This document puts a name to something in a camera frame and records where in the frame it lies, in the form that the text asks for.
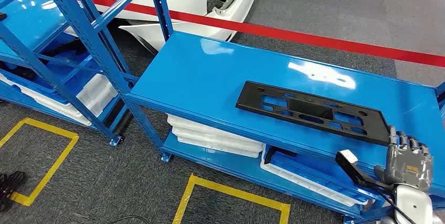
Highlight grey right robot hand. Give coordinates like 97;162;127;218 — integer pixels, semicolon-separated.
375;125;433;193

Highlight black plastic panel part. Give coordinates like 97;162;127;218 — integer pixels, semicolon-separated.
236;81;392;147

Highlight black part in bin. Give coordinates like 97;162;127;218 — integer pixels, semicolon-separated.
263;146;298;165

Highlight blue metal shelf rack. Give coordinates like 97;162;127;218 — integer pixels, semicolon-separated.
0;0;175;147
125;30;445;224

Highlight yellow floor tape square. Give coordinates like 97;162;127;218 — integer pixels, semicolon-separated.
172;174;291;224
0;117;80;207

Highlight red barrier belt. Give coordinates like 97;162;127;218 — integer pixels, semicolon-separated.
0;0;445;68

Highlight person's black shoe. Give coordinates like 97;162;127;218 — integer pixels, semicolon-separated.
0;194;13;214
0;171;26;198

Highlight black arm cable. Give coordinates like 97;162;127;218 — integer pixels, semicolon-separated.
377;187;418;224

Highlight black floor cable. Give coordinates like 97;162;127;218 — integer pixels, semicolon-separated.
104;215;151;224

